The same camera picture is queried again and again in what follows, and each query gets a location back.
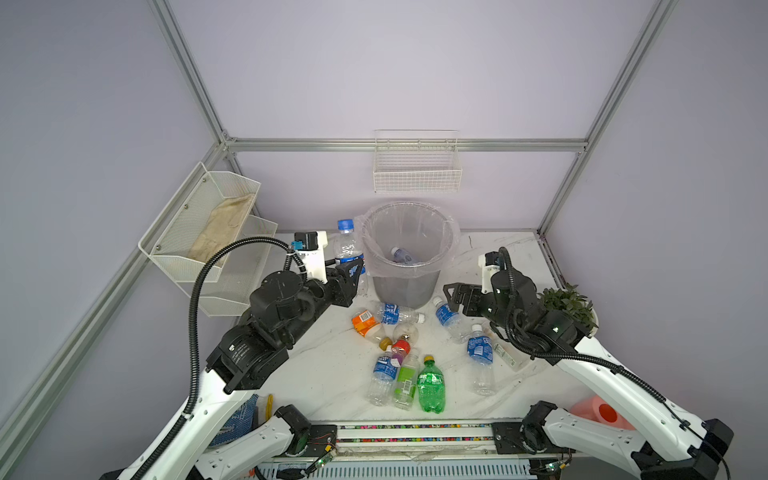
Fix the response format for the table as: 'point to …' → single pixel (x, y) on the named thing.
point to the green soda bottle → (431, 386)
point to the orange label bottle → (364, 321)
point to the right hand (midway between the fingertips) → (455, 287)
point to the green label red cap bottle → (406, 378)
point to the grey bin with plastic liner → (405, 247)
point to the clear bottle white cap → (402, 256)
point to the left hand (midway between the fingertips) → (352, 263)
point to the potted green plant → (574, 306)
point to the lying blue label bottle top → (391, 313)
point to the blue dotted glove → (240, 421)
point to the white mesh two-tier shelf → (208, 210)
